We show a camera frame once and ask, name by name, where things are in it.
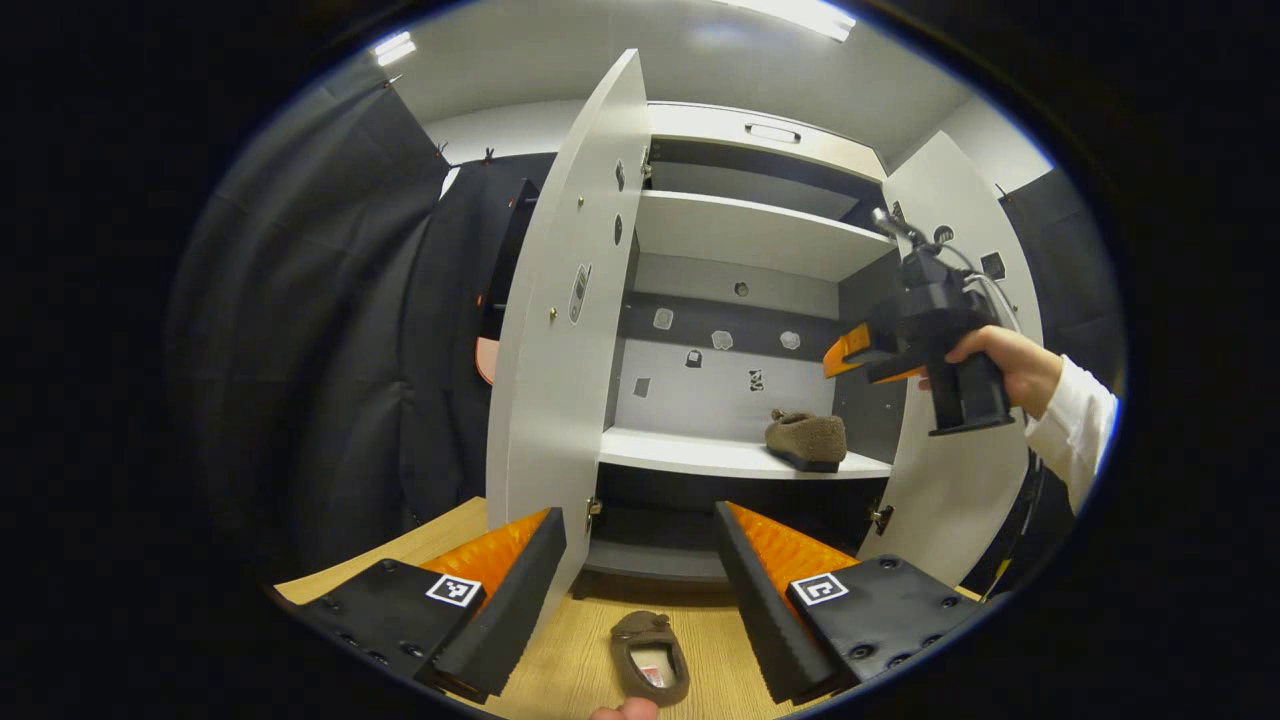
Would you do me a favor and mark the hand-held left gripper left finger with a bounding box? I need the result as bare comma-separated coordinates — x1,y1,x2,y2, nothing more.
290,507,568,705

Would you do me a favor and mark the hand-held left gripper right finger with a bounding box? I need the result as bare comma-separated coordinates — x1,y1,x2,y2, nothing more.
713,500,991,706

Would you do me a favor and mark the brown fuzzy shoe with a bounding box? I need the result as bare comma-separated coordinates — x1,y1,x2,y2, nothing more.
610,610,691,709
764,408,849,474

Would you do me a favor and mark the cabinet door with cherry sticker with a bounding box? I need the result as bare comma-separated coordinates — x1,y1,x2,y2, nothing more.
855,130,1046,591

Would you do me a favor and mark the white shoe cabinet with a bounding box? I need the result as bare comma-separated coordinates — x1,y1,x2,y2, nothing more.
585,100,906,583

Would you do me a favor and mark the cabinet door with camera sticker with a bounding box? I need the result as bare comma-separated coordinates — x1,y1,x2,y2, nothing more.
485,48,653,641

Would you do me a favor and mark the white cabinet shelf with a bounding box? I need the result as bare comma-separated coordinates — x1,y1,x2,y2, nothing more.
633,190,894,283
598,427,894,481

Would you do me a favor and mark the white cabinet drawer front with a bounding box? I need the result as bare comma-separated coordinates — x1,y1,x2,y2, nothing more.
645,100,889,184

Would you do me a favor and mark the black backdrop cloth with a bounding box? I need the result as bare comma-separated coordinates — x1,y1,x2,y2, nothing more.
165,80,556,581
985,165,1126,601

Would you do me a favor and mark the wide ceiling light panel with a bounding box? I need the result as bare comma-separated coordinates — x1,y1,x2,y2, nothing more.
720,0,858,43

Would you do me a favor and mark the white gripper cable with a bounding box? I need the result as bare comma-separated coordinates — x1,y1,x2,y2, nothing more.
935,240,1021,333

